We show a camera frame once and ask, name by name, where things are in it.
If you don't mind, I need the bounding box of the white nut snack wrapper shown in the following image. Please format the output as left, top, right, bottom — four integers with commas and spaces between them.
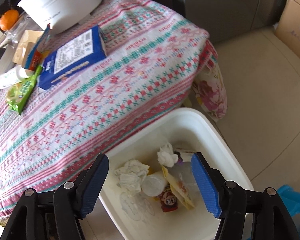
161, 165, 195, 210

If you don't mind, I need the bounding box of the red cartoon snack can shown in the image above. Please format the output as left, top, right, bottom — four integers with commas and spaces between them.
159, 184, 178, 213

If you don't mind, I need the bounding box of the silver white wrapper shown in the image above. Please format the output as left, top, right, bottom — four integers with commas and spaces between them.
114, 159, 150, 196

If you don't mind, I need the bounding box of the large white plastic bottle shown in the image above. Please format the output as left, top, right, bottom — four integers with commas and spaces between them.
141, 171, 168, 197

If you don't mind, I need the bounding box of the white tissue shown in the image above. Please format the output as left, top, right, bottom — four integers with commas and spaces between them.
157, 142, 179, 167

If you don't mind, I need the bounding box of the white labelled plastic bottle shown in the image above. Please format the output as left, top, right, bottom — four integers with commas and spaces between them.
0, 65, 34, 89

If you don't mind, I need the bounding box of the blue biscuit box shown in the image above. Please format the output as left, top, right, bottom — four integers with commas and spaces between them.
38, 25, 107, 90

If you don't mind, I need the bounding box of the white trash bin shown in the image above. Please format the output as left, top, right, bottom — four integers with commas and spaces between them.
100, 108, 253, 239

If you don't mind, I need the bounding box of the blue plastic stool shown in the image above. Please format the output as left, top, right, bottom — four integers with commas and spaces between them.
277, 185, 300, 236

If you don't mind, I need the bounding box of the floral cloth under table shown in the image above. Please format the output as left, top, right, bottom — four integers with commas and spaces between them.
191, 39, 228, 123

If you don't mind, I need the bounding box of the green snack bag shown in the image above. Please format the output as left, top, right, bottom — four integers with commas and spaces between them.
6, 66, 43, 115

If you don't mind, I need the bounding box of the torn brown orange carton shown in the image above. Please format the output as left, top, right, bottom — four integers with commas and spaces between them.
12, 23, 51, 71

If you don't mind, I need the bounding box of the white bowl with avocado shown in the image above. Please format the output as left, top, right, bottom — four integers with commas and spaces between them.
0, 46, 15, 75

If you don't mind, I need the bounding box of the patterned handmade tablecloth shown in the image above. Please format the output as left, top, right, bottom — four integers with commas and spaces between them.
0, 0, 209, 217

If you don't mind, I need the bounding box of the glass jar with lid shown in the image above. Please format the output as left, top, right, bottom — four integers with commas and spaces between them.
4, 14, 32, 45

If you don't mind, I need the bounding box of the orange fruit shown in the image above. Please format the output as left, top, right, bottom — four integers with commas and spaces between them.
0, 9, 19, 31

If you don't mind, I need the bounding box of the dark grey refrigerator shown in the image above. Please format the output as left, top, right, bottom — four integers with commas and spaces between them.
153, 0, 286, 42

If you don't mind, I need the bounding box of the white electric cooking pot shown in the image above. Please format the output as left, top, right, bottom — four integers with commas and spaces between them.
17, 0, 102, 34

